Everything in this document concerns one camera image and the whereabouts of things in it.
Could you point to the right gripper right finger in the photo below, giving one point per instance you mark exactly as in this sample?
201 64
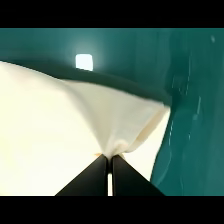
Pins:
128 181

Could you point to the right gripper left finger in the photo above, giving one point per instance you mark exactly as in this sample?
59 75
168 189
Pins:
90 181

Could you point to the cream garment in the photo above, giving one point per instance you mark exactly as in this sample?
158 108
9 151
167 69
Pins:
50 133

